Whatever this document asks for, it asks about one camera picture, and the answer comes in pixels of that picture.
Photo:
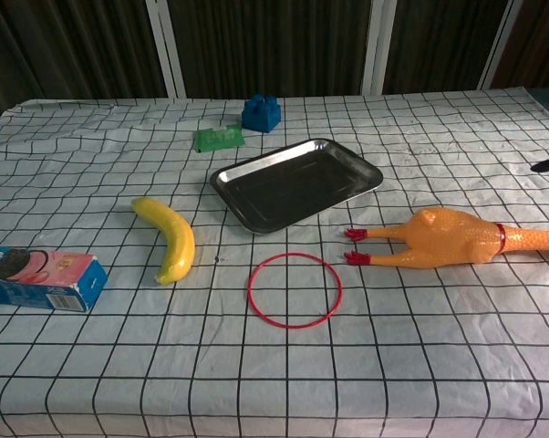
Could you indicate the orange rubber chicken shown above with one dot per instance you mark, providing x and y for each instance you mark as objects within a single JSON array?
[{"x": 438, "y": 237}]

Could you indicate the stainless steel tray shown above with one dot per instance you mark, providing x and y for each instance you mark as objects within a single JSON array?
[{"x": 293, "y": 187}]

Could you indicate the blue building block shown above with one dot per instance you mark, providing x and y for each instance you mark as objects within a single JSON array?
[{"x": 261, "y": 116}]

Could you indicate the dark curtain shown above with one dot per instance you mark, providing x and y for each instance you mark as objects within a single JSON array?
[{"x": 274, "y": 45}]

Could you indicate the green packet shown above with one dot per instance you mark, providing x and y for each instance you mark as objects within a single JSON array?
[{"x": 217, "y": 138}]

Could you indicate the yellow banana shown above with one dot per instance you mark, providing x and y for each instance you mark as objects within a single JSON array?
[{"x": 179, "y": 237}]

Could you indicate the white black checked tablecloth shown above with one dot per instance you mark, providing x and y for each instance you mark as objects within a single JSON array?
[{"x": 119, "y": 365}]

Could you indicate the blue pink cookie box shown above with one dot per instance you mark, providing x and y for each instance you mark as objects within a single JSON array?
[{"x": 51, "y": 278}]

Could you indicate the white frame post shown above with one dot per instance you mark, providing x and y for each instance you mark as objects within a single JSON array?
[
  {"x": 378, "y": 50},
  {"x": 500, "y": 50},
  {"x": 167, "y": 50}
]

